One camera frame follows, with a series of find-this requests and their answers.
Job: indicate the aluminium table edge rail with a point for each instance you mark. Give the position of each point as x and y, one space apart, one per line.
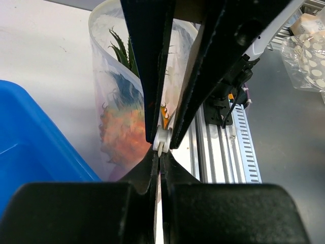
219 158

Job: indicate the orange toy pineapple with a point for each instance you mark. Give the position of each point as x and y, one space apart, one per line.
122 128

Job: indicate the spare clear dotted bag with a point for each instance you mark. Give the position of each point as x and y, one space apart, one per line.
303 57

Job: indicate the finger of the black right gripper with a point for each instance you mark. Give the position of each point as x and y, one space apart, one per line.
149 24
227 31

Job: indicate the clear zip top bag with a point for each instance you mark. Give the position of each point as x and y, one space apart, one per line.
109 15

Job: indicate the blue plastic tray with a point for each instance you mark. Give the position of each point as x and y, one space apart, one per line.
33 149

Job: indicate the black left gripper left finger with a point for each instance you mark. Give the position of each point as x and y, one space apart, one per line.
93 212

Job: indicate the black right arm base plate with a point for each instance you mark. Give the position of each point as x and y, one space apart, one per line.
215 111

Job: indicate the white slotted cable duct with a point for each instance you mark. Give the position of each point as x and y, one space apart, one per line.
248 156

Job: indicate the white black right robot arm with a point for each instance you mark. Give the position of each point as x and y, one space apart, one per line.
195 11

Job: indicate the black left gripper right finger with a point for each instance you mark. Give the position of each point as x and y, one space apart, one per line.
194 212

